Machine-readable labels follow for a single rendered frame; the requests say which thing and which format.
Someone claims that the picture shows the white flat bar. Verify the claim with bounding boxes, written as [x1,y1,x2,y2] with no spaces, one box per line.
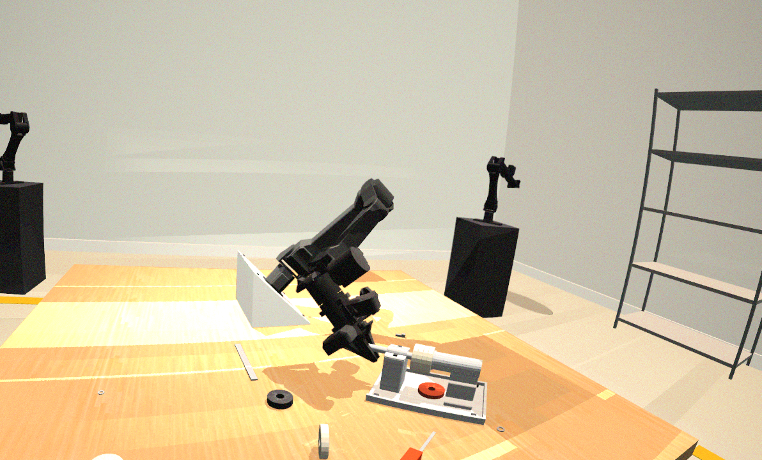
[235,343,258,381]

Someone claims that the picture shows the red-orange ring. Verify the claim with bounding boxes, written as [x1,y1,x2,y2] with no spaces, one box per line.
[417,382,445,399]

